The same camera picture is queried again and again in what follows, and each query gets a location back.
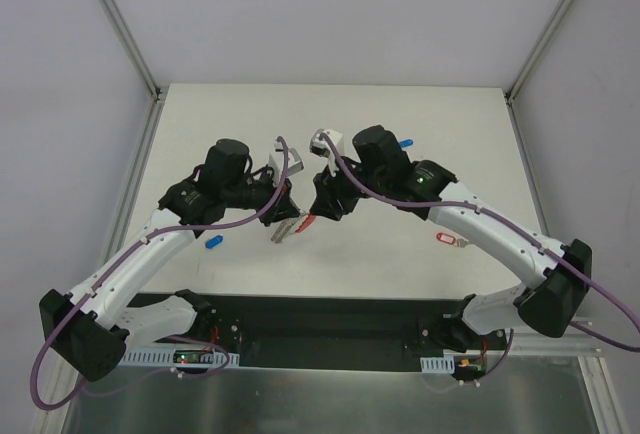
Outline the red handled keyring organizer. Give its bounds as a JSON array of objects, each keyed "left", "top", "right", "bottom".
[{"left": 270, "top": 213, "right": 316, "bottom": 244}]

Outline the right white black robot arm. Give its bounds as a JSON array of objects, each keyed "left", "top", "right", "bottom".
[{"left": 310, "top": 125, "right": 592, "bottom": 353}]

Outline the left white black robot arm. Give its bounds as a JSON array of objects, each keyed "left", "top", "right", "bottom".
[{"left": 39, "top": 139, "right": 303, "bottom": 382}]

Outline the blue key tag left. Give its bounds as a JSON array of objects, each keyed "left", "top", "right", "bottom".
[{"left": 204, "top": 235, "right": 224, "bottom": 250}]

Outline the blue tag key right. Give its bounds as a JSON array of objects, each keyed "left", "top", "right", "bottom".
[{"left": 399, "top": 139, "right": 414, "bottom": 149}]

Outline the red tag key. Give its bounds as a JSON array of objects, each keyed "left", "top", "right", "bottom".
[{"left": 436, "top": 232, "right": 472, "bottom": 248}]

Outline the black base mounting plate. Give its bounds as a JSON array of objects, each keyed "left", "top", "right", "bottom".
[{"left": 134, "top": 293, "right": 571, "bottom": 371}]

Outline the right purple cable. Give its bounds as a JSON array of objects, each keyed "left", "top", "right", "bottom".
[{"left": 319, "top": 133, "right": 640, "bottom": 395}]

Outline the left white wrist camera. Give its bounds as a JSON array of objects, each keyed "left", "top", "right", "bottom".
[{"left": 267, "top": 141, "right": 304, "bottom": 186}]

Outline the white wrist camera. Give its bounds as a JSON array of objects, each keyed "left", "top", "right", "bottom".
[
  {"left": 267, "top": 141, "right": 304, "bottom": 186},
  {"left": 309, "top": 129, "right": 345, "bottom": 158}
]

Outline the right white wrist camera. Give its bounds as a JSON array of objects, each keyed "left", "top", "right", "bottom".
[{"left": 309, "top": 129, "right": 345, "bottom": 158}]

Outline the left white cable duct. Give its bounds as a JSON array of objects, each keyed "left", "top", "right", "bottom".
[{"left": 119, "top": 347, "right": 240, "bottom": 369}]

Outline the white cable duct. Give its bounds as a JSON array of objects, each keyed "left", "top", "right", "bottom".
[
  {"left": 119, "top": 347, "right": 240, "bottom": 369},
  {"left": 420, "top": 355, "right": 456, "bottom": 375}
]

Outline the right white cable duct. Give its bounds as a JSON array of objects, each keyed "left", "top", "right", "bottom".
[{"left": 420, "top": 355, "right": 456, "bottom": 375}]

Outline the right aluminium frame post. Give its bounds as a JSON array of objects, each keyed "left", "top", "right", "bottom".
[{"left": 503, "top": 0, "right": 606, "bottom": 104}]

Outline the aluminium frame post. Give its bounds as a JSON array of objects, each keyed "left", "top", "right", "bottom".
[
  {"left": 74, "top": 0, "right": 169, "bottom": 101},
  {"left": 503, "top": 0, "right": 606, "bottom": 104}
]

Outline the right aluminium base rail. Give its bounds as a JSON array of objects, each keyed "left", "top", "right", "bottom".
[{"left": 510, "top": 327, "right": 604, "bottom": 357}]

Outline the left aluminium frame post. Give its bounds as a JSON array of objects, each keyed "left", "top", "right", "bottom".
[{"left": 74, "top": 0, "right": 169, "bottom": 101}]

